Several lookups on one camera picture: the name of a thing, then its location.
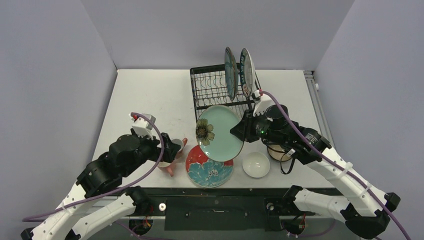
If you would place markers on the white bowl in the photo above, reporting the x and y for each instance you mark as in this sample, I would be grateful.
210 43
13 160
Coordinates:
256 165

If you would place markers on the green rimmed white plate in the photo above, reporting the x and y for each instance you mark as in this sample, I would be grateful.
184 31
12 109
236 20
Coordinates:
247 72

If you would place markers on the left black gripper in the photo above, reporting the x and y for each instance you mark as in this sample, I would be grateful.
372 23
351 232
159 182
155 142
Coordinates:
170 148

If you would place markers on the black wire dish rack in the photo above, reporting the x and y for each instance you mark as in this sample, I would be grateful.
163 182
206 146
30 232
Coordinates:
208 84

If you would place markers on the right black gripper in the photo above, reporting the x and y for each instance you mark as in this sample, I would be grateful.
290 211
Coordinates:
247 127

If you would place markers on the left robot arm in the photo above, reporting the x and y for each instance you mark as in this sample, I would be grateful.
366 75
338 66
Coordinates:
95 201

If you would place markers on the blue glazed plate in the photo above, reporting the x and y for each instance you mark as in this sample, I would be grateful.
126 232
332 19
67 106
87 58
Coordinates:
231 73

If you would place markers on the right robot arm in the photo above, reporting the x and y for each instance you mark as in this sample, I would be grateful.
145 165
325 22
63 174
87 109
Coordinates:
364 209

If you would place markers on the dark bowl beige inside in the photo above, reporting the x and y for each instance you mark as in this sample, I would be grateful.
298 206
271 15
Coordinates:
277 153

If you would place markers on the small pink mug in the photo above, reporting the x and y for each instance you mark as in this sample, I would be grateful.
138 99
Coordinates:
182 143

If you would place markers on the black base panel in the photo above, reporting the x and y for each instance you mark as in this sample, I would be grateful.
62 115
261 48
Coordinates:
217 209

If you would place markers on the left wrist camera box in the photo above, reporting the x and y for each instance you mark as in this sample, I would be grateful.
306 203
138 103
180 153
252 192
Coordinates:
141 127

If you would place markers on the light teal flower plate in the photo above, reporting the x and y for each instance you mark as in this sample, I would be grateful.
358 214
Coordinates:
213 135

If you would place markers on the aluminium rail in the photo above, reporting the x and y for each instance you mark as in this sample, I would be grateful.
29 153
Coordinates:
313 89

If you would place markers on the red and blue plate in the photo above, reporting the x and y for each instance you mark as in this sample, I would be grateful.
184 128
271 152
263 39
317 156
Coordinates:
205 172

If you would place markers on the large pink mug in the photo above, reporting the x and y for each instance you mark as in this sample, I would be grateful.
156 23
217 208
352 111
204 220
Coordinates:
167 167

